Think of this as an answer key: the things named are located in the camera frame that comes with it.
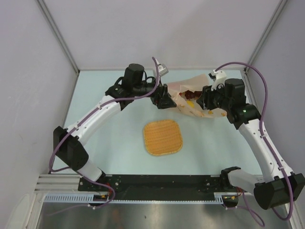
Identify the translucent orange plastic bag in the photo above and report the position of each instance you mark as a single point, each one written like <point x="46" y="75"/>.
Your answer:
<point x="175" y="89"/>

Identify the aluminium frame rail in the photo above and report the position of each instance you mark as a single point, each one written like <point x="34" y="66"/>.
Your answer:
<point x="57" y="183"/>

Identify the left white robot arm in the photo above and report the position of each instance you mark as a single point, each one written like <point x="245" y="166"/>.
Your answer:
<point x="133" y="85"/>

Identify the right aluminium corner post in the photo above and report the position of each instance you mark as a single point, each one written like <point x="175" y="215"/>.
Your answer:
<point x="267" y="31"/>

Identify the white slotted cable duct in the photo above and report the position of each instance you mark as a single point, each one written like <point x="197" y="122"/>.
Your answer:
<point x="71" y="197"/>

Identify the left aluminium corner post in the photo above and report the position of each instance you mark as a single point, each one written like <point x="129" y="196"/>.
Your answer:
<point x="57" y="34"/>

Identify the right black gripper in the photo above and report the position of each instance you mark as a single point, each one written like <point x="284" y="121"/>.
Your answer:
<point x="204" y="100"/>

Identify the woven bamboo tray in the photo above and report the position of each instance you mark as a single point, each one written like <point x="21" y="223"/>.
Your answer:
<point x="162" y="137"/>

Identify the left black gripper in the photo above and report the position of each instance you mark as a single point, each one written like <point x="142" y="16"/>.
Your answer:
<point x="161" y="98"/>

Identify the yellow fake lemon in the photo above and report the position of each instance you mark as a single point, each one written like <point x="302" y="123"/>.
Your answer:
<point x="190" y="103"/>

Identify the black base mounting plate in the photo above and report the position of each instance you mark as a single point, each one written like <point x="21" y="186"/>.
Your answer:
<point x="166" y="188"/>

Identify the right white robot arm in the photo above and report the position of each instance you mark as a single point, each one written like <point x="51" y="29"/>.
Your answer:
<point x="280" y="184"/>

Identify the aluminium corner post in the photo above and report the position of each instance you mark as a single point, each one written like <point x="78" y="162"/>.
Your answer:
<point x="57" y="34"/>
<point x="267" y="31"/>

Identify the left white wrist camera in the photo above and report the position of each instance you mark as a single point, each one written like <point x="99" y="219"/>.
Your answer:
<point x="162" y="69"/>

